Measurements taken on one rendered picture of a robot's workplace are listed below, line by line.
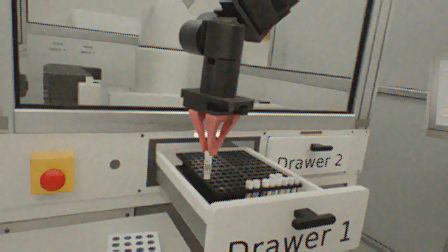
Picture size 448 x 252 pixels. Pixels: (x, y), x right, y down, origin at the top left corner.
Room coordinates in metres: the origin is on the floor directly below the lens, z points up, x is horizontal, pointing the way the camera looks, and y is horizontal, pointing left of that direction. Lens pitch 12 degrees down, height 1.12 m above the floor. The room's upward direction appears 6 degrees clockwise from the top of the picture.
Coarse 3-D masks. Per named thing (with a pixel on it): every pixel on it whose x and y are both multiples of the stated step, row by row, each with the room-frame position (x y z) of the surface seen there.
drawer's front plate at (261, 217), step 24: (312, 192) 0.47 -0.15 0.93; (336, 192) 0.49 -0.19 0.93; (360, 192) 0.51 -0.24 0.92; (216, 216) 0.39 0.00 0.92; (240, 216) 0.40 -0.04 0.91; (264, 216) 0.42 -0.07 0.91; (288, 216) 0.44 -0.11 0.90; (336, 216) 0.49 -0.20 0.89; (360, 216) 0.51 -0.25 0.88; (216, 240) 0.39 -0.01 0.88; (240, 240) 0.41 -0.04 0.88; (264, 240) 0.42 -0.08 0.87; (288, 240) 0.45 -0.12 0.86; (336, 240) 0.49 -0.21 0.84
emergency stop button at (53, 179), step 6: (42, 174) 0.53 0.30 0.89; (48, 174) 0.53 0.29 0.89; (54, 174) 0.54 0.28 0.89; (60, 174) 0.54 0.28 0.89; (42, 180) 0.53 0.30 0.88; (48, 180) 0.53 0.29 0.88; (54, 180) 0.54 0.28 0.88; (60, 180) 0.54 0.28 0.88; (42, 186) 0.53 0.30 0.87; (48, 186) 0.53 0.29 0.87; (54, 186) 0.54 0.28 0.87; (60, 186) 0.54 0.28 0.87
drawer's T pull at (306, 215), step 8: (304, 208) 0.45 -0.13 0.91; (296, 216) 0.44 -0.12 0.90; (304, 216) 0.43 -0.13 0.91; (312, 216) 0.43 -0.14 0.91; (320, 216) 0.43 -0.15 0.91; (328, 216) 0.43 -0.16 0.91; (296, 224) 0.40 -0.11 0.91; (304, 224) 0.41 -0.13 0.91; (312, 224) 0.42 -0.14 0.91; (320, 224) 0.42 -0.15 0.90; (328, 224) 0.43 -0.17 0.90
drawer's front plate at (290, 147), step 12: (276, 144) 0.82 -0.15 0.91; (288, 144) 0.84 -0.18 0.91; (300, 144) 0.86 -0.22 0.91; (324, 144) 0.90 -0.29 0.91; (336, 144) 0.92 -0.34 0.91; (348, 144) 0.94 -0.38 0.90; (276, 156) 0.82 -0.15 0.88; (288, 156) 0.84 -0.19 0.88; (300, 156) 0.86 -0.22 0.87; (312, 156) 0.88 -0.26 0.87; (324, 156) 0.90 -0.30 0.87; (336, 156) 0.92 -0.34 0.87; (348, 156) 0.95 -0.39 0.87; (288, 168) 0.85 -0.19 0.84; (300, 168) 0.86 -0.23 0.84; (312, 168) 0.88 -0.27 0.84; (324, 168) 0.91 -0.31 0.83; (336, 168) 0.93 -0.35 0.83
